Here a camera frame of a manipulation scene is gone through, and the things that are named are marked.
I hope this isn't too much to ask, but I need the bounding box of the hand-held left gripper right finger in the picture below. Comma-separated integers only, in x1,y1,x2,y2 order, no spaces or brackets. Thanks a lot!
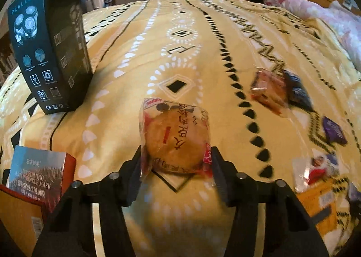
210,146,329,257

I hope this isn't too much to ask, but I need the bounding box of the orange cardboard box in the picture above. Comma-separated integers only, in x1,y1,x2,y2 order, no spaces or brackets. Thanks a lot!
0,185,47,257

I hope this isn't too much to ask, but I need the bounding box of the round pastry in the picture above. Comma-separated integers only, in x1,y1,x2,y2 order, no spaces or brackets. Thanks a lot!
139,97,213,180

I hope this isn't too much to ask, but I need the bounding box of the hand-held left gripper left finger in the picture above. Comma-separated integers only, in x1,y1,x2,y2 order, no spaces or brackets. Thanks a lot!
32,146,143,257

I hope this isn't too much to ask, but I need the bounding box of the white and red snack packet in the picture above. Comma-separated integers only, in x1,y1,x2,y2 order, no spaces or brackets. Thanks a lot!
292,153,340,192

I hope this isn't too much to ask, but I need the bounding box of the pink quilt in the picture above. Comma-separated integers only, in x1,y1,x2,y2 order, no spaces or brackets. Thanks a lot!
282,0,361,68

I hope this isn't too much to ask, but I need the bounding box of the dark blue cookie packet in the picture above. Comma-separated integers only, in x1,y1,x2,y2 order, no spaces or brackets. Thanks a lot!
283,70,314,112

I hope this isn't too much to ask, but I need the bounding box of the red and blue mask box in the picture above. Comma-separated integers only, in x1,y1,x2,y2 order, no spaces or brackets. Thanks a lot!
6,145,76,212

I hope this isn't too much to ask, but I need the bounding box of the tall black product box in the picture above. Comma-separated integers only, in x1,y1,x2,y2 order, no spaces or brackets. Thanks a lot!
7,0,93,116

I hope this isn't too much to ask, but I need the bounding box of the purple snack packet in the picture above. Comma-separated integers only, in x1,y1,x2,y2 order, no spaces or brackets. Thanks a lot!
322,116,348,145

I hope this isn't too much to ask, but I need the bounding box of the yellow patterned bedspread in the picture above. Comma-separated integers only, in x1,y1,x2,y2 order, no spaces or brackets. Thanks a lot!
0,0,361,257

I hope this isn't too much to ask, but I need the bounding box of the flat orange box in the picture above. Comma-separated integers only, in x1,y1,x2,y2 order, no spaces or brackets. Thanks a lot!
296,179,350,235

